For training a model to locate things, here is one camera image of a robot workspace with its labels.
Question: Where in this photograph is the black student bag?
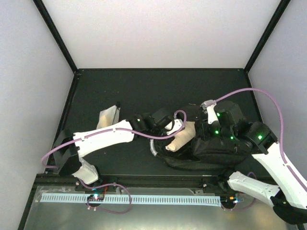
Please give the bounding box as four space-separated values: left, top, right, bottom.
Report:
150 105 251 171

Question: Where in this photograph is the cream fabric pencil case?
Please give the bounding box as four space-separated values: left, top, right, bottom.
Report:
165 121 196 152

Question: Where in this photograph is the white tissue packet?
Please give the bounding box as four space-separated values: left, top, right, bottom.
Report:
96 102 120 129

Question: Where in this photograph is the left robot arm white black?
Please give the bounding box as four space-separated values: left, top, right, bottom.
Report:
52 106 176 191

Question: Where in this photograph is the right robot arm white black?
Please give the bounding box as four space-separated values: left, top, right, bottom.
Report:
201 100 307 225

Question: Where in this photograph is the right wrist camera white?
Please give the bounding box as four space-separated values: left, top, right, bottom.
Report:
201 100 218 125

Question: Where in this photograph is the black front rail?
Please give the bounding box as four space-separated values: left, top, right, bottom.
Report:
33 173 227 193

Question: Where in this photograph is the light blue slotted cable duct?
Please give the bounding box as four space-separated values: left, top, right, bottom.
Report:
40 193 221 207

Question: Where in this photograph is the right black frame post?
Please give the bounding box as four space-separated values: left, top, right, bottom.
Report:
244 0 291 73

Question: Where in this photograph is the black frame post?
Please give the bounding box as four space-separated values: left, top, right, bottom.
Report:
33 0 78 73
244 0 291 73

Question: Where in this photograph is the left black frame post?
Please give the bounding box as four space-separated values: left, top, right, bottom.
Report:
33 0 78 73

